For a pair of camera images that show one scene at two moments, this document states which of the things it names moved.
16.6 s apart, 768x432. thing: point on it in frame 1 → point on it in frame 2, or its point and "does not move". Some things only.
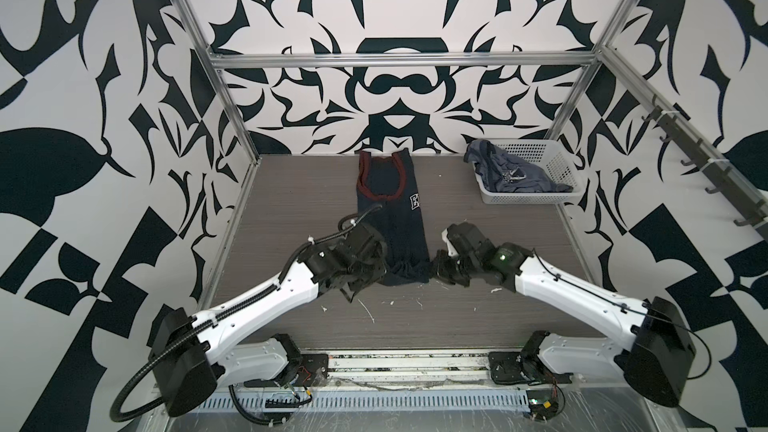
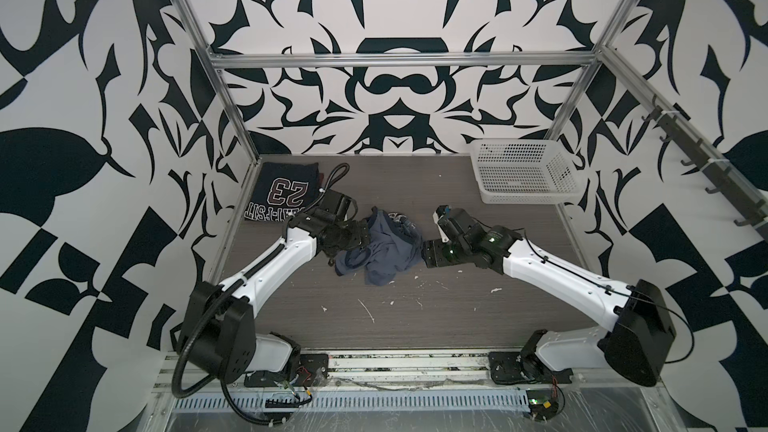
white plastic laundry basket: (551, 159) does not move
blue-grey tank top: (501, 172) → (394, 243)
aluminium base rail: (395, 370) does not move
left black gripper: (379, 272) → (357, 238)
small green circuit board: (542, 404) does not move
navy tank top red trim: (386, 179) → (282, 189)
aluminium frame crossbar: (404, 60) does not move
